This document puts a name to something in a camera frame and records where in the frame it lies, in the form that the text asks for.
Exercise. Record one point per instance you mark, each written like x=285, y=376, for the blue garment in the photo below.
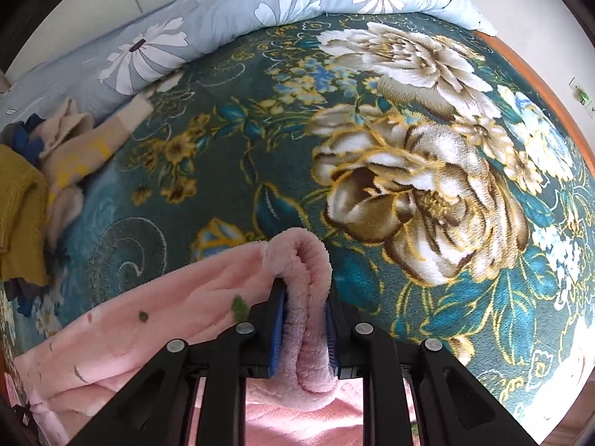
x=25, y=141

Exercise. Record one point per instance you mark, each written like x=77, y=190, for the beige garment with yellow print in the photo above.
x=79, y=158

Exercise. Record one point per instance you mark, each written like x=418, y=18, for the light blue floral quilt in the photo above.
x=232, y=14

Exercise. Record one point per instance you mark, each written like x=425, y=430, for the teal floral blanket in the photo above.
x=232, y=172

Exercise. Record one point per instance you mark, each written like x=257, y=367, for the white wall socket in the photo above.
x=581, y=95

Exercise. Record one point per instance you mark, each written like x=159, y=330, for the pink floral fleece garment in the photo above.
x=139, y=344

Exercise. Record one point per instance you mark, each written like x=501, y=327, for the wooden bed frame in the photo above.
x=534, y=74

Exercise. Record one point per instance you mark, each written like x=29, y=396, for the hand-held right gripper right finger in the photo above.
x=331, y=339

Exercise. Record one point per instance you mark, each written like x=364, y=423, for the mustard yellow knit sweater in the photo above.
x=18, y=209

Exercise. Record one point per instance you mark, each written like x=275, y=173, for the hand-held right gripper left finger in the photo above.
x=277, y=330

